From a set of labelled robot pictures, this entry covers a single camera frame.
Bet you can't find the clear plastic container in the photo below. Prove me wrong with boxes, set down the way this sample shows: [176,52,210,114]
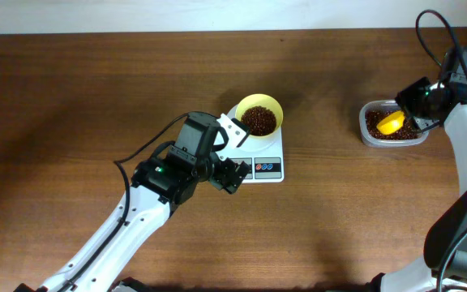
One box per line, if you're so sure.
[359,100,429,148]

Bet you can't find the yellow measuring scoop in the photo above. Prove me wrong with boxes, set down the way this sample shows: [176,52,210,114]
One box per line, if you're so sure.
[376,110,405,135]

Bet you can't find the white digital kitchen scale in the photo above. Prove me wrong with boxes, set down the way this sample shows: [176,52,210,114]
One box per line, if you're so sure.
[217,114,285,183]

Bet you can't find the red beans in container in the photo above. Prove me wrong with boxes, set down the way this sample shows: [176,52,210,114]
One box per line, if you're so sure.
[366,111,419,140]

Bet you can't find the red beans in bowl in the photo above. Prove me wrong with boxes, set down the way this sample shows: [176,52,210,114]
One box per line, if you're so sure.
[241,106,276,136]

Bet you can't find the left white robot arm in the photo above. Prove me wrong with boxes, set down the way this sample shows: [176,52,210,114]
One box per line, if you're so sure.
[38,111,250,292]

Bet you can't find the yellow plastic bowl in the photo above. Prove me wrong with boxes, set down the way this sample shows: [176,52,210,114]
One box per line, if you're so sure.
[234,93,284,138]

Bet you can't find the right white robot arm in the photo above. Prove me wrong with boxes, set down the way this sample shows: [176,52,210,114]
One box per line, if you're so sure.
[366,47,467,292]

